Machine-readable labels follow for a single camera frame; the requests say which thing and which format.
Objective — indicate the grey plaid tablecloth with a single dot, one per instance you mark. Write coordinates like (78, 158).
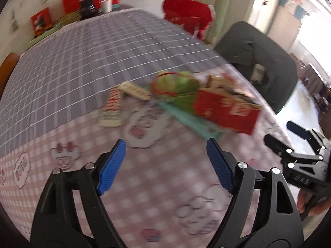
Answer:
(90, 62)

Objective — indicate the black jar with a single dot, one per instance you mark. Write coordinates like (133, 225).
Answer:
(88, 10)

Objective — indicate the green plastic bag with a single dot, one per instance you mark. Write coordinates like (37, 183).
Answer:
(178, 85)

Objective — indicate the red cardboard box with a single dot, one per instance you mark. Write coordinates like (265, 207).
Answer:
(227, 113)

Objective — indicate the dark grey chair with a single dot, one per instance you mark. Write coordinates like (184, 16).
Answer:
(258, 56)

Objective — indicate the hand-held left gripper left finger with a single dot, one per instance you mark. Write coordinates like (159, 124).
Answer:
(112, 165)

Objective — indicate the red bag on chair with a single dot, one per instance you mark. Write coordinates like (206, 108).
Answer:
(188, 15)

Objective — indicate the pale green curtain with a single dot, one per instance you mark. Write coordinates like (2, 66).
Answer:
(222, 5)

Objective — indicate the red gift box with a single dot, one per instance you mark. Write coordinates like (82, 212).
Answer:
(71, 4)

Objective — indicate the pink checked tablecloth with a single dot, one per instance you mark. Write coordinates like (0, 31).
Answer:
(160, 175)

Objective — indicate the white cup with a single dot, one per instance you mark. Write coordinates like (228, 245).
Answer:
(106, 6)

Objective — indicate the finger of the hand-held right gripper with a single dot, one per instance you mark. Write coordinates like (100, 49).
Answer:
(276, 146)
(300, 130)

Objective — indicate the small red picture box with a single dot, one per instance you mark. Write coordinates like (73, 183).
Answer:
(40, 22)

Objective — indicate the person's right hand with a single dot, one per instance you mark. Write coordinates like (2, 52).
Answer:
(301, 201)

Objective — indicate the red and white packet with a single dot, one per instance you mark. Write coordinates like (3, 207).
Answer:
(111, 108)

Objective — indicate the brown wooden chair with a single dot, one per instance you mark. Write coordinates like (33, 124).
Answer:
(7, 69)

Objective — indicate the beige wafer packet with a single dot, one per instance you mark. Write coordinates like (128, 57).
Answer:
(134, 90)

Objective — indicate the teal plastic tray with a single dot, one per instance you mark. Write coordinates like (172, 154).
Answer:
(186, 117)

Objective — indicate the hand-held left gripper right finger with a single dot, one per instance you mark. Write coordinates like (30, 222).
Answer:
(221, 165)

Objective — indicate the green tray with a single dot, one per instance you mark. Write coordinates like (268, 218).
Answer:
(51, 29)

